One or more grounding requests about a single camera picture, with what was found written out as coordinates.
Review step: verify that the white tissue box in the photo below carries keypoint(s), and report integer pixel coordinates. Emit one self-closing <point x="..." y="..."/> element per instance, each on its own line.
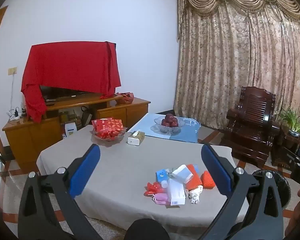
<point x="135" y="138"/>

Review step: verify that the dark wooden armchair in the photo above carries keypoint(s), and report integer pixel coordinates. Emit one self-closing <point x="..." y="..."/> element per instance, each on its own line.
<point x="250" y="130"/>

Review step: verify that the black trash bin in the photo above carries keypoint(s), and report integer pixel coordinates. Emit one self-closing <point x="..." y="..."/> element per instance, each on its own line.
<point x="282" y="192"/>

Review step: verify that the dark wooden side table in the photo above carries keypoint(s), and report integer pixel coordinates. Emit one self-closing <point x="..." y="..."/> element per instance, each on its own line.
<point x="285" y="146"/>

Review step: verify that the wall socket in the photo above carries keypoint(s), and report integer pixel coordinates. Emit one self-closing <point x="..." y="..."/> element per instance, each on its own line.
<point x="12" y="70"/>

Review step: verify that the orange foam fruit net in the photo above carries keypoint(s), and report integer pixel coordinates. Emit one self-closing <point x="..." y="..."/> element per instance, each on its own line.
<point x="207" y="180"/>
<point x="193" y="183"/>

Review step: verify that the wooden television cabinet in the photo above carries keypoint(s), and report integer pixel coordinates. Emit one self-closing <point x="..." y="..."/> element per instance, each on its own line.
<point x="27" y="135"/>

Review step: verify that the crumpled white tissue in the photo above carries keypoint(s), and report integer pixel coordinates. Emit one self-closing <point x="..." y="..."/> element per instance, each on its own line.
<point x="195" y="195"/>

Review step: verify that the small blue box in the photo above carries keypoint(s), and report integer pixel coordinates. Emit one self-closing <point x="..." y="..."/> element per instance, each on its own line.
<point x="161" y="175"/>

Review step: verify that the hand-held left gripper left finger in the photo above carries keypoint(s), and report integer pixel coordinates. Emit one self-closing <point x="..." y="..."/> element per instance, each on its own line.
<point x="86" y="170"/>

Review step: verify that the blue-topped coffee table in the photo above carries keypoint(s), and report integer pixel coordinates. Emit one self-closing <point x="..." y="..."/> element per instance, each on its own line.
<point x="145" y="124"/>

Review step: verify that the red plastic bag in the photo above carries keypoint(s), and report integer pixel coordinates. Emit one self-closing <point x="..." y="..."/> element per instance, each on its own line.
<point x="151" y="188"/>

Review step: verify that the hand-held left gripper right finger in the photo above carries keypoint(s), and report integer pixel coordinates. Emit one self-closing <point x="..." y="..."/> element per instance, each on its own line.
<point x="213" y="170"/>

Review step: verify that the small white bottle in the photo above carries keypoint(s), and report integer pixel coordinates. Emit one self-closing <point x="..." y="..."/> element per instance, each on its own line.
<point x="165" y="184"/>

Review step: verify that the grey tablecloth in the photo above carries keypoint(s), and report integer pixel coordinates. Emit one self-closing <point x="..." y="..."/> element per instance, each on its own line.
<point x="125" y="167"/>

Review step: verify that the white and blue box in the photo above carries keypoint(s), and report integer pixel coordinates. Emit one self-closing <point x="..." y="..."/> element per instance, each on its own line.
<point x="70" y="129"/>

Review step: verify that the black bag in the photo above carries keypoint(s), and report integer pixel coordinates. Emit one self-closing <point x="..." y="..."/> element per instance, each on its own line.
<point x="86" y="117"/>

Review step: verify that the patterned beige curtain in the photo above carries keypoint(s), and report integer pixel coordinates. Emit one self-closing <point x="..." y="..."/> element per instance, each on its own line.
<point x="227" y="67"/>

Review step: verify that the black television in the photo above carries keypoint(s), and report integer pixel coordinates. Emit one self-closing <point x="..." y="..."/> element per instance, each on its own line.
<point x="60" y="92"/>

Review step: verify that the glass fruit bowl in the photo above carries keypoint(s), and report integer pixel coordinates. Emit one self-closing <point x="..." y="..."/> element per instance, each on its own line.
<point x="170" y="128"/>

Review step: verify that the green potted plant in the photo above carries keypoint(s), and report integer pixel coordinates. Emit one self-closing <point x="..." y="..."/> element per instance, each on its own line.
<point x="293" y="122"/>

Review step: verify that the pile of red apples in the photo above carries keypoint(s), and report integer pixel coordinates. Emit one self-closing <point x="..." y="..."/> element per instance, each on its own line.
<point x="169" y="120"/>

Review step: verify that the white power strip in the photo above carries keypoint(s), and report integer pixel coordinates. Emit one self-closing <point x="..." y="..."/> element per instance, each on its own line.
<point x="15" y="115"/>

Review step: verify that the red cloth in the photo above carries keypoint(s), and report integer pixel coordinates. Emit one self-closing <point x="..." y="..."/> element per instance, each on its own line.
<point x="72" y="65"/>

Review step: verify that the white bottle packet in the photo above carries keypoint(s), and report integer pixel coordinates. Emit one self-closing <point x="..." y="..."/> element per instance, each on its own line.
<point x="182" y="172"/>

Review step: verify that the pink pouch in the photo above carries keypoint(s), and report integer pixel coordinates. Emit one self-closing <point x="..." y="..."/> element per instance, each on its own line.
<point x="161" y="197"/>

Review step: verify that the glass dish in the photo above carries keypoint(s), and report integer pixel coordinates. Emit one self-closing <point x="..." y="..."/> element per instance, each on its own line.
<point x="110" y="138"/>

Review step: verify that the white medicine box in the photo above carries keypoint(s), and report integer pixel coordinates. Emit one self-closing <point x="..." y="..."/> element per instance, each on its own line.
<point x="176" y="192"/>

